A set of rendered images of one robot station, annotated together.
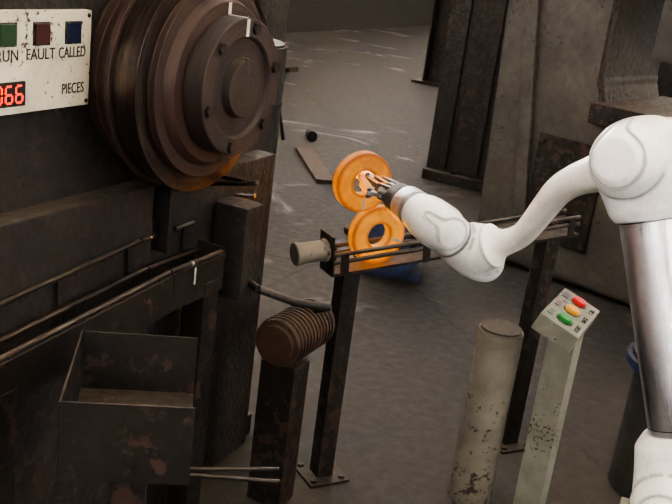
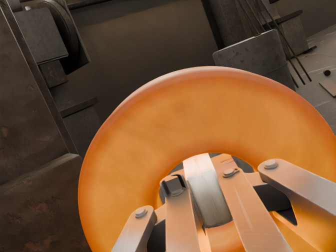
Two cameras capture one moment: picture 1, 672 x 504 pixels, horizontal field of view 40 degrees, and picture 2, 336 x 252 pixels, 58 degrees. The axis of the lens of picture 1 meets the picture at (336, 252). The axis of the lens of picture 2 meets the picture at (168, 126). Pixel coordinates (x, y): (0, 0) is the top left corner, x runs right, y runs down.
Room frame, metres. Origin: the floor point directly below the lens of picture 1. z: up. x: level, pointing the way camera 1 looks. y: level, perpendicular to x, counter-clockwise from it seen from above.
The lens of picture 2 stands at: (2.16, -0.14, 0.94)
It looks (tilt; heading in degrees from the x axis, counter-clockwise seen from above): 11 degrees down; 35
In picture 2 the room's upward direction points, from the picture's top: 22 degrees counter-clockwise
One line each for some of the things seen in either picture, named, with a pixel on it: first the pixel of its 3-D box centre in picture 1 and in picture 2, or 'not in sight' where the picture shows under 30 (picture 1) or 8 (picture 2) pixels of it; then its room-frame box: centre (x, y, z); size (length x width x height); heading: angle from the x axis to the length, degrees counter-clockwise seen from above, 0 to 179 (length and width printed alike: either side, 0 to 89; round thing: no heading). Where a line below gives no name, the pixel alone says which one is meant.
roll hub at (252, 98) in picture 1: (234, 86); not in sight; (1.91, 0.25, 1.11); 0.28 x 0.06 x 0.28; 155
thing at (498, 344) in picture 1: (484, 414); not in sight; (2.28, -0.46, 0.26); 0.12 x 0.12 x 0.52
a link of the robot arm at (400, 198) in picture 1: (411, 206); not in sight; (2.11, -0.16, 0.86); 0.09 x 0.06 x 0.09; 120
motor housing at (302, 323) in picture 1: (287, 402); not in sight; (2.19, 0.07, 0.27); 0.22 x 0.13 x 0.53; 155
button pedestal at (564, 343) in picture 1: (549, 412); not in sight; (2.25, -0.62, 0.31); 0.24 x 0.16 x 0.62; 155
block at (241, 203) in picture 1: (234, 247); not in sight; (2.17, 0.25, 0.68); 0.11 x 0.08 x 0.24; 65
